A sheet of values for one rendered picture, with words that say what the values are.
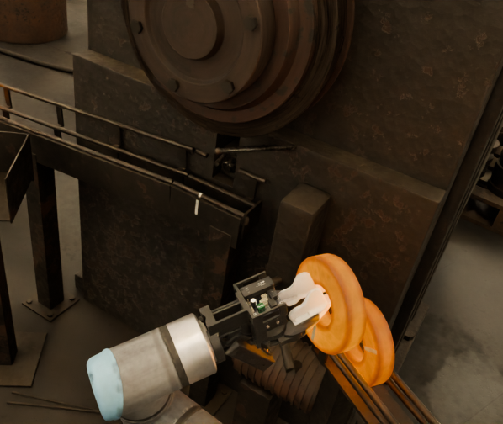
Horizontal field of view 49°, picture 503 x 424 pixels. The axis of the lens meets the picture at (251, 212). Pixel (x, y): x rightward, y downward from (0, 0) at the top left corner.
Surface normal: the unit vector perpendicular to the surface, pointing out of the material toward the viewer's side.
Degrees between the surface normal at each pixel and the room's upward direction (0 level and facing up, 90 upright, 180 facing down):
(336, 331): 89
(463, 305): 0
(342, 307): 89
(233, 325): 89
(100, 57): 0
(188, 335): 21
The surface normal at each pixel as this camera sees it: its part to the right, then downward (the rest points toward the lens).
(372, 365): -0.91, 0.12
